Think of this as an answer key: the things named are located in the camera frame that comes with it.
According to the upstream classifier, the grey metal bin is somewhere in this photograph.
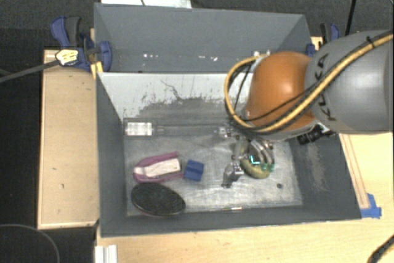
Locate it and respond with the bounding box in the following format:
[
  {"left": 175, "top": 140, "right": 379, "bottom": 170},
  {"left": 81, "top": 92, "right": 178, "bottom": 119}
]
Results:
[{"left": 93, "top": 2, "right": 363, "bottom": 238}]

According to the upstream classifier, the black oval disc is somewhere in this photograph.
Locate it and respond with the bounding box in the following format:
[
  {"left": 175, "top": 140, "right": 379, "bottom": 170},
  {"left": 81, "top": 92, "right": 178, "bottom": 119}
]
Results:
[{"left": 131, "top": 182, "right": 187, "bottom": 217}]

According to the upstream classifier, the olive green round sponge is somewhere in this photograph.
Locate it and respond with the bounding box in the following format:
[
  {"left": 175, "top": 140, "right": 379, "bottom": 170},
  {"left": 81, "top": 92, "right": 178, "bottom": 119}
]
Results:
[{"left": 239, "top": 149, "right": 273, "bottom": 180}]

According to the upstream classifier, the blue small block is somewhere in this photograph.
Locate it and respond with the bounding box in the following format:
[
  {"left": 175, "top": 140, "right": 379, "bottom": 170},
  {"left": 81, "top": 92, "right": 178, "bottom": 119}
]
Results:
[{"left": 183, "top": 159, "right": 205, "bottom": 182}]

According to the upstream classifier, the pale wood board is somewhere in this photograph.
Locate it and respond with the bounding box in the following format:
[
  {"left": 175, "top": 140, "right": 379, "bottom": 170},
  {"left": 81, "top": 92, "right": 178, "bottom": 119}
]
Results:
[{"left": 36, "top": 49, "right": 101, "bottom": 230}]

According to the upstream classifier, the black cylinder on white bracket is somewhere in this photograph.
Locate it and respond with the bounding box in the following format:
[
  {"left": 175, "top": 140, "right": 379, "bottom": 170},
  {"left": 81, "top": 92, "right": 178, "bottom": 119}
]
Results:
[{"left": 296, "top": 123, "right": 337, "bottom": 146}]

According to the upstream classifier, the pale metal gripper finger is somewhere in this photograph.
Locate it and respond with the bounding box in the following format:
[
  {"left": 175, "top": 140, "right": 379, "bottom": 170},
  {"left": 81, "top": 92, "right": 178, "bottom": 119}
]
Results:
[
  {"left": 221, "top": 162, "right": 246, "bottom": 189},
  {"left": 231, "top": 136, "right": 246, "bottom": 164}
]

